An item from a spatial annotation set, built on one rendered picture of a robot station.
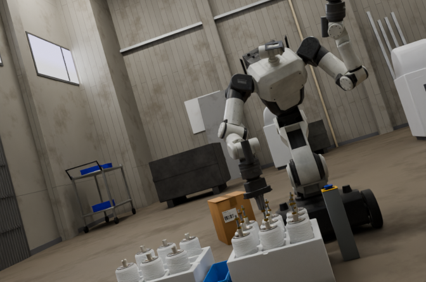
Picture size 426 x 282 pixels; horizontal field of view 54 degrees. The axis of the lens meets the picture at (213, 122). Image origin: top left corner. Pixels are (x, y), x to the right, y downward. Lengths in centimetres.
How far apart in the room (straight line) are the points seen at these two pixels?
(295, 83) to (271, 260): 90
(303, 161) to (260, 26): 831
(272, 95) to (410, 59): 419
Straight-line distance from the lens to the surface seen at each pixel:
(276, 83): 210
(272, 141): 803
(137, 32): 1090
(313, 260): 173
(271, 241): 175
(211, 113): 978
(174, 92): 1035
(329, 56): 219
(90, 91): 969
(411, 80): 602
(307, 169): 216
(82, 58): 989
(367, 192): 234
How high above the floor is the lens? 60
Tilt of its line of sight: 5 degrees up
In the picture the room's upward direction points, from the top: 17 degrees counter-clockwise
